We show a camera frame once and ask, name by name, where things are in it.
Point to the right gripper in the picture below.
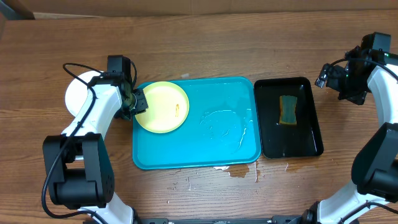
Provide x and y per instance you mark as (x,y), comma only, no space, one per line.
(336,76)

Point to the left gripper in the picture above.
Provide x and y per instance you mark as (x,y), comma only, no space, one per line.
(142,107)

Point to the light green plate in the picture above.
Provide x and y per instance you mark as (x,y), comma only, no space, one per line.
(168,107)

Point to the white plate front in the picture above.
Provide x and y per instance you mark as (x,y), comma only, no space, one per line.
(75,96)

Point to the green and yellow sponge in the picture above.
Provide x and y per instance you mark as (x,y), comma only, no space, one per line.
(287,110)

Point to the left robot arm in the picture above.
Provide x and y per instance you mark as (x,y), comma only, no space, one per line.
(79,176)

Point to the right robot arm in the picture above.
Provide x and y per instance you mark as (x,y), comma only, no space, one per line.
(370,68)

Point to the black rectangular water tray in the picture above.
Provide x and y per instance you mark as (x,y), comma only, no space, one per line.
(279,140)

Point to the teal plastic tray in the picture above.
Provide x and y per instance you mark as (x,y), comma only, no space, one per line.
(221,128)

